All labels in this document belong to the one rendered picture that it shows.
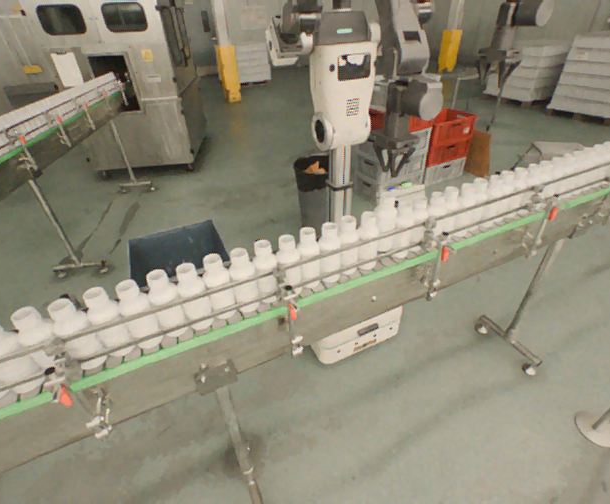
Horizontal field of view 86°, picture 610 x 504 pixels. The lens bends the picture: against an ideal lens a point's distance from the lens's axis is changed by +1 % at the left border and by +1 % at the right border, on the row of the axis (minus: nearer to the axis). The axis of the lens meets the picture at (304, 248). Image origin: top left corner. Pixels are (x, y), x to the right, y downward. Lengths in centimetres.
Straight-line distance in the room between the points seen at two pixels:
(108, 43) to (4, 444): 387
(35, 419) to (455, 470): 151
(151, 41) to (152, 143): 106
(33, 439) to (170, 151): 382
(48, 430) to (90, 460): 105
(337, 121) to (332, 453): 143
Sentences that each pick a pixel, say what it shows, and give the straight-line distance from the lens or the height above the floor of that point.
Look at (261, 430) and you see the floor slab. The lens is 178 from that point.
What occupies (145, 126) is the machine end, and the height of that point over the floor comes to 60.
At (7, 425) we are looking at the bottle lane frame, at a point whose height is 96.
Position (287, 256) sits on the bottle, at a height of 113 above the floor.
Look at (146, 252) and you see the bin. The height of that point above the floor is 88.
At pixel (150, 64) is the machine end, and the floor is 122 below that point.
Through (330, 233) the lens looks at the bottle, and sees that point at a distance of 80.
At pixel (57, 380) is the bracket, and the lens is 75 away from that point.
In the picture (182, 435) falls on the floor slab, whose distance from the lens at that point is 187.
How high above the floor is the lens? 159
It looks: 36 degrees down
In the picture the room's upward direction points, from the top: 3 degrees counter-clockwise
